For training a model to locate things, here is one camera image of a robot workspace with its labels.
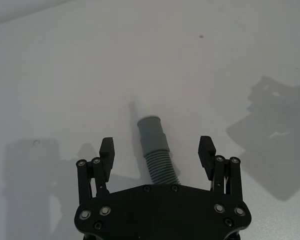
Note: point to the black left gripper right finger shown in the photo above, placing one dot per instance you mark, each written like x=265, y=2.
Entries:
x=206, y=155

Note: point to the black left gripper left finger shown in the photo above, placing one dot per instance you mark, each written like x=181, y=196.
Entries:
x=107, y=155

